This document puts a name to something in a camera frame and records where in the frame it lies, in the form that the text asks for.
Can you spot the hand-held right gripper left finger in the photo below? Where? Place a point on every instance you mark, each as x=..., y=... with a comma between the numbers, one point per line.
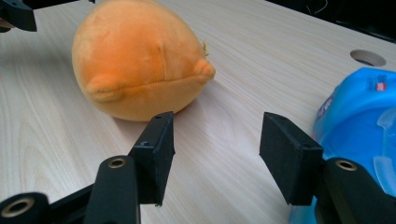
x=155, y=168

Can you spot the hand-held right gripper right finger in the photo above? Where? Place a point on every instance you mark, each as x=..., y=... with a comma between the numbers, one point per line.
x=289, y=161

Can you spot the blue wet wipes pack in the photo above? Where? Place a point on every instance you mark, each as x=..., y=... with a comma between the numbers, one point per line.
x=355, y=124

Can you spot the orange plush toy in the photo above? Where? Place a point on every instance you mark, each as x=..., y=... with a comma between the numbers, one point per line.
x=134, y=62

